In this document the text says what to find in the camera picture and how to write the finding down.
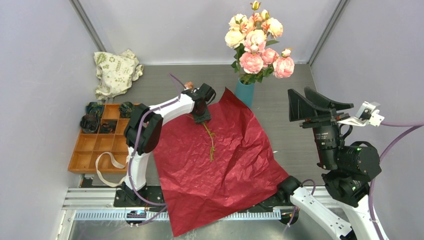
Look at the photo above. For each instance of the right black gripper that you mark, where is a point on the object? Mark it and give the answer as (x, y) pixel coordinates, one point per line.
(314, 108)

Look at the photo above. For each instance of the dark red wrapping paper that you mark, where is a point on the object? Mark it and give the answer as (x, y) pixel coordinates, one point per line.
(208, 171)

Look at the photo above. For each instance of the aluminium rail frame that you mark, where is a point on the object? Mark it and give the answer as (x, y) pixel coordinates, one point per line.
(96, 204)

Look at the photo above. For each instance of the pink rose stem large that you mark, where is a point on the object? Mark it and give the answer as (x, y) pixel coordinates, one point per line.
(280, 65)

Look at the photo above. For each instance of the peach rose stem tall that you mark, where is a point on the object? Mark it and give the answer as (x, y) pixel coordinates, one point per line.
(255, 5)

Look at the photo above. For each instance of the orange compartment tray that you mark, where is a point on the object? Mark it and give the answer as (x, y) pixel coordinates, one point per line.
(83, 158)

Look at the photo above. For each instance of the cream printed cloth bag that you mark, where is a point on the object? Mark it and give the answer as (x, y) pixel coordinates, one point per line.
(116, 73)

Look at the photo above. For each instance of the dark rolled item top-right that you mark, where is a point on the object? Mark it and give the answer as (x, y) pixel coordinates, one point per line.
(126, 109)

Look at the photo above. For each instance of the pink flower bouquet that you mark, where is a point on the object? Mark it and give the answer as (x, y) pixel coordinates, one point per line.
(251, 61)

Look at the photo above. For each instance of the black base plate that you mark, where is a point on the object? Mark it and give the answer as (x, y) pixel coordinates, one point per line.
(155, 194)

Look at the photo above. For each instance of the cream printed ribbon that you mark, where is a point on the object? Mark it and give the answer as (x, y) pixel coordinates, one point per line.
(114, 161)

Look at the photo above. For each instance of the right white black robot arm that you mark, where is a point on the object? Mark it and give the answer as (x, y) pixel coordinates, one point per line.
(346, 217)

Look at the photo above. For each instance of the cream white rose stem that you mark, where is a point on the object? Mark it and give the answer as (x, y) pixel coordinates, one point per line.
(235, 38)

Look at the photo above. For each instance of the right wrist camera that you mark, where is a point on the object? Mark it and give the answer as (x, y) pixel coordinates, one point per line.
(368, 114)

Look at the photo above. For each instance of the teal cylindrical vase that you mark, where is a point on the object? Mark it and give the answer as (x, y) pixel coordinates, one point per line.
(245, 92)

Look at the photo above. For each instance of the dark rolled item left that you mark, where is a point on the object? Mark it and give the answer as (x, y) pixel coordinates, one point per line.
(89, 123)

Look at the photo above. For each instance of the dark rolled item top-left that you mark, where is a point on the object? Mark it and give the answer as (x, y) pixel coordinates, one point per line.
(94, 108)

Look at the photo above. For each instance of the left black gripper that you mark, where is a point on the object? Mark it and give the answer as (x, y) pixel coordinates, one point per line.
(205, 117)

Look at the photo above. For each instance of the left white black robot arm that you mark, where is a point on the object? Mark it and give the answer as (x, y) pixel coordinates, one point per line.
(144, 128)

